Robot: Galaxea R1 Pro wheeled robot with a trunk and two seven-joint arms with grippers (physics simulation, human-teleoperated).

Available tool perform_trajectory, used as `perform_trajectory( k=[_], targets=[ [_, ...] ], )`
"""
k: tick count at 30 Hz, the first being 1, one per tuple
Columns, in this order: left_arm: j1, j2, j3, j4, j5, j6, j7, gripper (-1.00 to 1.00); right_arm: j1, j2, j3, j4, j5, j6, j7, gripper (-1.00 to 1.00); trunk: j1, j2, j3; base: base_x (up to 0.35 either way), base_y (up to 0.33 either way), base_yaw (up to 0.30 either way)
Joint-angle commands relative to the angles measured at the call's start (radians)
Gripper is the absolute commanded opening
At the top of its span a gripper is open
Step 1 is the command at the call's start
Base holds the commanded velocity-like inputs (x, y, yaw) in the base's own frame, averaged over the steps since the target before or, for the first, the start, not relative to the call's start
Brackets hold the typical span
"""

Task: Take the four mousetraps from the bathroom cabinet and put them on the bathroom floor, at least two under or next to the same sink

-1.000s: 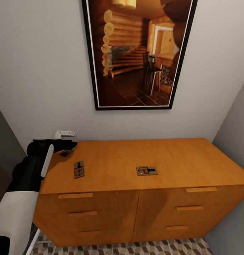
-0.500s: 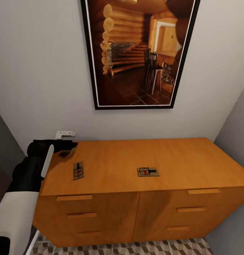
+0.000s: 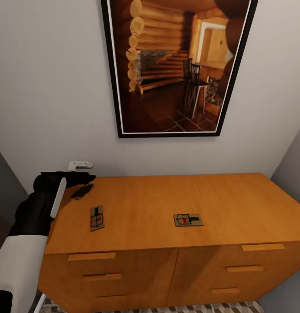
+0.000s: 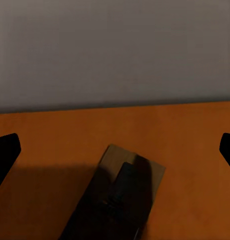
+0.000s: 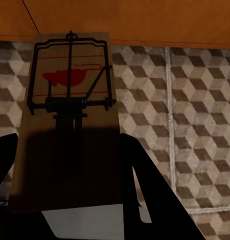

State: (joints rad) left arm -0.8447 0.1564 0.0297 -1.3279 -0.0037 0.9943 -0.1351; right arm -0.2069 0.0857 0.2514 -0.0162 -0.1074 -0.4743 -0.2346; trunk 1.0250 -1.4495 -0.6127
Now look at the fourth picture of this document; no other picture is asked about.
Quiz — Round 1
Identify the mousetrap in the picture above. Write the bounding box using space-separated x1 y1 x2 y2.
58 144 166 240

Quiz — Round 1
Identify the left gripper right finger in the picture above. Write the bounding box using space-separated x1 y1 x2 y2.
219 133 230 165

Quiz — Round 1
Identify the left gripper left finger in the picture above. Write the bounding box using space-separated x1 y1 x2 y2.
0 133 21 185

